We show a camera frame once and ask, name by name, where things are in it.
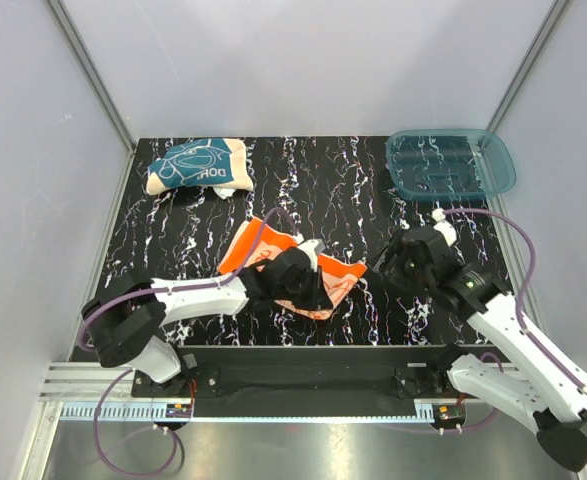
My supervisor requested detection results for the orange Doraemon towel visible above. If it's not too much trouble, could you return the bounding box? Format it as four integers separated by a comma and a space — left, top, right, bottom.
217, 217, 367, 320

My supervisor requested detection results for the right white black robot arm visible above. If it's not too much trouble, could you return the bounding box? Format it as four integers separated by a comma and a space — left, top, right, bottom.
372, 225, 587, 472

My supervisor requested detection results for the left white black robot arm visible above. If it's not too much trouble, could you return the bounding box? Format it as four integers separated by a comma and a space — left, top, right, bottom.
78, 239, 332, 396

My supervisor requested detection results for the blue transparent plastic tray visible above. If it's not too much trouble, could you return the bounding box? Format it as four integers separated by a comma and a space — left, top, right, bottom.
385, 128, 517, 202

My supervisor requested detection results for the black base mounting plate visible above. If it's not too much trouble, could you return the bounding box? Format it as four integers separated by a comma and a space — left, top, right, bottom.
132, 346, 461, 422

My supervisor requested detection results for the teal Doraemon towel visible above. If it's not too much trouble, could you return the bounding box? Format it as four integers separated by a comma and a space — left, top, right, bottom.
145, 138, 254, 199

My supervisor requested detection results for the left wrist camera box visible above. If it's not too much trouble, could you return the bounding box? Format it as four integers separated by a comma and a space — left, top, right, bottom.
298, 239, 325, 263

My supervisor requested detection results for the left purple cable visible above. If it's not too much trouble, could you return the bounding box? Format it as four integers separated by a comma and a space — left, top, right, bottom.
79, 206, 306, 476

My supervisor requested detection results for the purple cable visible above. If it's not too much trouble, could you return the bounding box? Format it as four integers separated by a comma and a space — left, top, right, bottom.
79, 206, 306, 476
432, 208, 587, 466

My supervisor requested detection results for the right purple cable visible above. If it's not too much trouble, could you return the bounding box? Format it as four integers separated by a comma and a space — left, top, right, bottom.
432, 208, 587, 466

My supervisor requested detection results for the aluminium rail frame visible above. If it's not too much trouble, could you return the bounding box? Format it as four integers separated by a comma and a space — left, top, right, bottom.
37, 360, 574, 404

